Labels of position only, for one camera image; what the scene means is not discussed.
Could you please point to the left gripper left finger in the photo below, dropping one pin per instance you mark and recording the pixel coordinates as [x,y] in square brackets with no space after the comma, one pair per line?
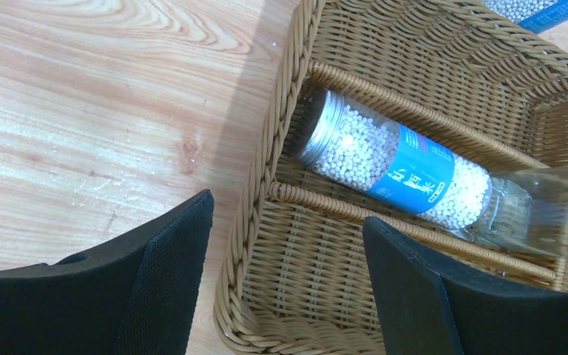
[133,294]

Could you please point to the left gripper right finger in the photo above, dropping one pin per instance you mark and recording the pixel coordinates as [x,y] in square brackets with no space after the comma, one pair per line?
[429,303]

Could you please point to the silver-lid pepper jar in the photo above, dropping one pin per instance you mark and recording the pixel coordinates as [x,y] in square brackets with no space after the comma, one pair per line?
[351,144]
[536,16]

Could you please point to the woven wicker divided basket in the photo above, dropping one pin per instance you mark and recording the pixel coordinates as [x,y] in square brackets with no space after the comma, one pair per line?
[295,279]

